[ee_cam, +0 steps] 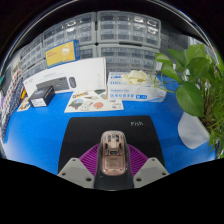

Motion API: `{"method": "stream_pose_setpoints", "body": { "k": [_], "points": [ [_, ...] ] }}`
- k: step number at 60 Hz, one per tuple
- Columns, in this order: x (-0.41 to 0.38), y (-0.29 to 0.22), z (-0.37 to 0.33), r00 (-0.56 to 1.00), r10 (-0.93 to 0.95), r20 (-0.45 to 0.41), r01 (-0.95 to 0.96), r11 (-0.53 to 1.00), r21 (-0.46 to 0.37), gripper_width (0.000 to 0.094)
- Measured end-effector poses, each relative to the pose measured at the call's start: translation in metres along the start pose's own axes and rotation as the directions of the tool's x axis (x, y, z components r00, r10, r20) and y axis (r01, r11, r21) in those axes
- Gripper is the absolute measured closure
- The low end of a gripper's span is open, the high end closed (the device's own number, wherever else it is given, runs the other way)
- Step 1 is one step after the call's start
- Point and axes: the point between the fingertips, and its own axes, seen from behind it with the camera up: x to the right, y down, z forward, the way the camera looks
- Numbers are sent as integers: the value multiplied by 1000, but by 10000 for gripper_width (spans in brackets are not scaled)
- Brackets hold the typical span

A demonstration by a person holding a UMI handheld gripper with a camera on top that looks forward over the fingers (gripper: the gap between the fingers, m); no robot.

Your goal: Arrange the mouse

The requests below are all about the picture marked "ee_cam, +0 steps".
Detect red blue checkered cloth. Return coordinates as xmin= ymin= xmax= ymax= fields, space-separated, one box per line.
xmin=1 ymin=61 xmax=24 ymax=116

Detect yellow and blue box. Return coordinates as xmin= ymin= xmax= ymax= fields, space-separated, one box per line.
xmin=44 ymin=39 xmax=81 ymax=69

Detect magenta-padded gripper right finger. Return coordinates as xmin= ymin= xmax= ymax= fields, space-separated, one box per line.
xmin=125 ymin=143 xmax=170 ymax=189

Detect green plant in white pot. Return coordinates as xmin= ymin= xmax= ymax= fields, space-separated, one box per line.
xmin=149 ymin=43 xmax=224 ymax=159

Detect black mouse pad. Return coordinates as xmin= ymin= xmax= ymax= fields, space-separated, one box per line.
xmin=57 ymin=115 xmax=166 ymax=191

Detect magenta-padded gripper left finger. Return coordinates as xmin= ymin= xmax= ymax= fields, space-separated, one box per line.
xmin=57 ymin=143 xmax=102 ymax=190

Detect white blue glove box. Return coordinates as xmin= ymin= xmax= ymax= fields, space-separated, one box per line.
xmin=106 ymin=71 xmax=168 ymax=103

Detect cream disposable gloves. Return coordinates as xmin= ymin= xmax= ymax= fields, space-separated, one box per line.
xmin=121 ymin=69 xmax=150 ymax=85

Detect white keyboard packaging box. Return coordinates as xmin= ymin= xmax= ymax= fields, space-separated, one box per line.
xmin=22 ymin=57 xmax=108 ymax=98

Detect small black box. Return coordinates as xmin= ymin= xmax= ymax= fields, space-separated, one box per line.
xmin=28 ymin=85 xmax=56 ymax=108

